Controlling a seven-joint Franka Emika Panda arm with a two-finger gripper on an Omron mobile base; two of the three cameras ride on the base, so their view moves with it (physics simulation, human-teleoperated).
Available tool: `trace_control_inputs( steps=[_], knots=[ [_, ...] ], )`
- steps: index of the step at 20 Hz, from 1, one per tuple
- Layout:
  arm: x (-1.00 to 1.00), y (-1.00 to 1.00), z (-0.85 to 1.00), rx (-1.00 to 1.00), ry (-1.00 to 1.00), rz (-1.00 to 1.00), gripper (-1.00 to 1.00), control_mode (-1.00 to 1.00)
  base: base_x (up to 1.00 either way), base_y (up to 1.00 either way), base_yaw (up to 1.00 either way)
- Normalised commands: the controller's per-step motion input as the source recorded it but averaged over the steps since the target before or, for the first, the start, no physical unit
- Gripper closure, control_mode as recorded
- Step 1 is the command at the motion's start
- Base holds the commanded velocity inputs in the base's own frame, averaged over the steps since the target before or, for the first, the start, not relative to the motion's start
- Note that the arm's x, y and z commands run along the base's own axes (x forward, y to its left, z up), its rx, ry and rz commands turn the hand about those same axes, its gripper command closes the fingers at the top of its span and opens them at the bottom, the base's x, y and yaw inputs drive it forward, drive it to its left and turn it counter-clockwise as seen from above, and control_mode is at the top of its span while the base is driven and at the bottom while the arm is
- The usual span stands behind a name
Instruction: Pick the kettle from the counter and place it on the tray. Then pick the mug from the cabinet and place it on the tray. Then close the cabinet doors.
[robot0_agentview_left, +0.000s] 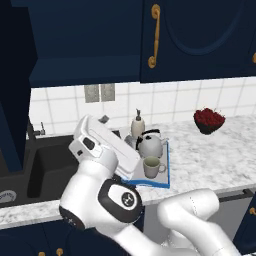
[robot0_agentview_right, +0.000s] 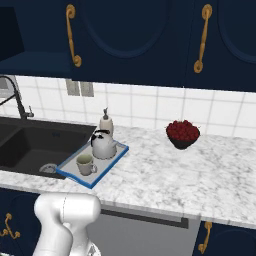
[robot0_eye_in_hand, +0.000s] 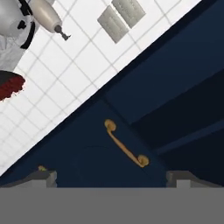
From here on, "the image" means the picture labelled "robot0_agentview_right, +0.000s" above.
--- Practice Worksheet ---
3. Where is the blue-rimmed grey tray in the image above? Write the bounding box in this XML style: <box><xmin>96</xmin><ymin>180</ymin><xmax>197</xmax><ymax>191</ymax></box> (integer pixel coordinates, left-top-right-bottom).
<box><xmin>55</xmin><ymin>139</ymin><xmax>130</xmax><ymax>190</ymax></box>

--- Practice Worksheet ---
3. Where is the beige mug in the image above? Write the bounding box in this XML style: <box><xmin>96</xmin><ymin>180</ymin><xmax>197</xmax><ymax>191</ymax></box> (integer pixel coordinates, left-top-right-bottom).
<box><xmin>75</xmin><ymin>153</ymin><xmax>98</xmax><ymax>177</ymax></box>

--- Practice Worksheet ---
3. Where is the navy base cabinet door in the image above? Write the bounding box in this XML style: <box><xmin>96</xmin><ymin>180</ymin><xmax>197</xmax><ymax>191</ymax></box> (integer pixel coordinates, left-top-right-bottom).
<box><xmin>192</xmin><ymin>219</ymin><xmax>256</xmax><ymax>256</ymax></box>
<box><xmin>0</xmin><ymin>187</ymin><xmax>45</xmax><ymax>256</ymax></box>

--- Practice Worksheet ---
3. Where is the white soap dispenser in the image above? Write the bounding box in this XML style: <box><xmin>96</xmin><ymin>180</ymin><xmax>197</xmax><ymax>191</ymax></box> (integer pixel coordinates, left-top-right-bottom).
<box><xmin>99</xmin><ymin>107</ymin><xmax>115</xmax><ymax>138</ymax></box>

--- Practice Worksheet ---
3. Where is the dark bowl of red fruit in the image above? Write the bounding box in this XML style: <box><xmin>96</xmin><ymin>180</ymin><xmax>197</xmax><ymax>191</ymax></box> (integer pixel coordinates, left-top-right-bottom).
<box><xmin>165</xmin><ymin>119</ymin><xmax>201</xmax><ymax>151</ymax></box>

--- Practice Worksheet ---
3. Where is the black sink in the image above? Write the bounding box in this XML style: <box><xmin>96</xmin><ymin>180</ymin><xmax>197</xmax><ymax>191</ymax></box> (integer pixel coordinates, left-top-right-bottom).
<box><xmin>0</xmin><ymin>116</ymin><xmax>98</xmax><ymax>180</ymax></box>

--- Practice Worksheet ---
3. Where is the grey dishwasher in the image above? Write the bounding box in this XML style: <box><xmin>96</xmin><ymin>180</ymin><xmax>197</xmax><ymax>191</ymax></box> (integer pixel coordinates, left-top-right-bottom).
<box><xmin>87</xmin><ymin>204</ymin><xmax>202</xmax><ymax>256</ymax></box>

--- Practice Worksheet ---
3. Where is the white kettle with black handle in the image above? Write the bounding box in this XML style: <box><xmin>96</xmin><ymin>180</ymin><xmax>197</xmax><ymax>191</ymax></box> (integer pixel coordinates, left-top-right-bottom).
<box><xmin>90</xmin><ymin>129</ymin><xmax>118</xmax><ymax>160</ymax></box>

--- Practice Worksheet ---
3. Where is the grey wall outlet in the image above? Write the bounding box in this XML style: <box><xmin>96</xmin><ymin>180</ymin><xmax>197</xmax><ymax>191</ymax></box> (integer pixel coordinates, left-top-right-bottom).
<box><xmin>80</xmin><ymin>80</ymin><xmax>95</xmax><ymax>98</ymax></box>
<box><xmin>65</xmin><ymin>79</ymin><xmax>81</xmax><ymax>97</ymax></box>

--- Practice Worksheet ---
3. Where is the navy wall cabinet door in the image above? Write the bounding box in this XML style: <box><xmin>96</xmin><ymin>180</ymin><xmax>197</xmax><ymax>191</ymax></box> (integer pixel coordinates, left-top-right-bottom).
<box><xmin>56</xmin><ymin>0</ymin><xmax>188</xmax><ymax>88</ymax></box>
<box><xmin>184</xmin><ymin>0</ymin><xmax>256</xmax><ymax>93</ymax></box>

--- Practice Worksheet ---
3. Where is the dark dishwasher handle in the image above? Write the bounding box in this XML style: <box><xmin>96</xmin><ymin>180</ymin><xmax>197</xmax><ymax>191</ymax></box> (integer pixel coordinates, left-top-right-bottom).
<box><xmin>99</xmin><ymin>208</ymin><xmax>190</xmax><ymax>230</ymax></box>

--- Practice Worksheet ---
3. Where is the gold wall cabinet handle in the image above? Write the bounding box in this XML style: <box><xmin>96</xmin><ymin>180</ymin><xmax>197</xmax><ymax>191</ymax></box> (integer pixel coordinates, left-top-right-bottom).
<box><xmin>193</xmin><ymin>3</ymin><xmax>213</xmax><ymax>74</ymax></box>
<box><xmin>65</xmin><ymin>3</ymin><xmax>83</xmax><ymax>68</ymax></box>

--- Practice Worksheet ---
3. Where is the navy open wall cabinet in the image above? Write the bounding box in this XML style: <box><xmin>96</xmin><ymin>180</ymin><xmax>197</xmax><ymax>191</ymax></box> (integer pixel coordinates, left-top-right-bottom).
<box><xmin>0</xmin><ymin>0</ymin><xmax>73</xmax><ymax>79</ymax></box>

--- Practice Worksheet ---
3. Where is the gold base cabinet handle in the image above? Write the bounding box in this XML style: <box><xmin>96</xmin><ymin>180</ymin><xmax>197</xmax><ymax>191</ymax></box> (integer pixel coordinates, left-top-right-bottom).
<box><xmin>197</xmin><ymin>221</ymin><xmax>213</xmax><ymax>255</ymax></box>
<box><xmin>0</xmin><ymin>213</ymin><xmax>21</xmax><ymax>240</ymax></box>

